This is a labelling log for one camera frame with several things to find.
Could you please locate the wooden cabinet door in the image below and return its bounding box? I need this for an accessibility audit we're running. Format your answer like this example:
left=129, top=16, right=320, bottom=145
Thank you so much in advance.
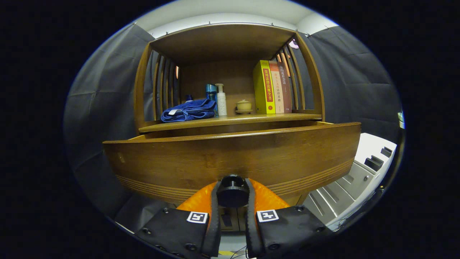
left=219, top=208, right=238, bottom=232
left=238, top=208, right=248, bottom=232

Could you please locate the tall blue bottle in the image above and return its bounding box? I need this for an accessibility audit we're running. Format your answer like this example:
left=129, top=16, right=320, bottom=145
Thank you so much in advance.
left=206, top=84, right=219, bottom=116

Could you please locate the wooden drawer with black knob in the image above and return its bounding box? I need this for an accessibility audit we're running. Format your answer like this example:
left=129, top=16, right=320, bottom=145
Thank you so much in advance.
left=102, top=121, right=362, bottom=208

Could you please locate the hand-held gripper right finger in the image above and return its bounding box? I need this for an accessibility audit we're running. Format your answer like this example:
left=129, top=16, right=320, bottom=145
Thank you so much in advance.
left=244, top=178, right=334, bottom=259

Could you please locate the folded blue towel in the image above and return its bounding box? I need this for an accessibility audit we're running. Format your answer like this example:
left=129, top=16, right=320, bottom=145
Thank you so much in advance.
left=161, top=99, right=217, bottom=123

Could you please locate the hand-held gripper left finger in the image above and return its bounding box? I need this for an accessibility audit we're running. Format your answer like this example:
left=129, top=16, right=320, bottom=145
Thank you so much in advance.
left=134, top=181, right=222, bottom=259

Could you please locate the wooden cabinet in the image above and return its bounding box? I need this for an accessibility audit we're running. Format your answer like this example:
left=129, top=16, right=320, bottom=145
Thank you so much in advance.
left=133, top=23, right=326, bottom=232

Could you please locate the wooden countertop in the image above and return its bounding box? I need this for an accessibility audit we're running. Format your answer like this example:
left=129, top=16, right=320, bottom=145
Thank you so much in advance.
left=138, top=113, right=323, bottom=133

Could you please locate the brown book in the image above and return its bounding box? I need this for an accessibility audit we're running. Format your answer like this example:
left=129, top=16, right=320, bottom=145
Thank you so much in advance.
left=277, top=62, right=293, bottom=113

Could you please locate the white pump bottle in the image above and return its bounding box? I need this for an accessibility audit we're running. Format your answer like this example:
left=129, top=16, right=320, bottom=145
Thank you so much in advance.
left=215, top=83, right=227, bottom=116

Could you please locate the orange and cream book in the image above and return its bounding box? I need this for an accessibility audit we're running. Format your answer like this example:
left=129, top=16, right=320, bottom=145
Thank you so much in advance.
left=269, top=61, right=284, bottom=114

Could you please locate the thick yellow book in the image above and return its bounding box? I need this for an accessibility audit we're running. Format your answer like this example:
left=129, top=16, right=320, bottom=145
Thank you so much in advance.
left=253, top=60, right=276, bottom=114

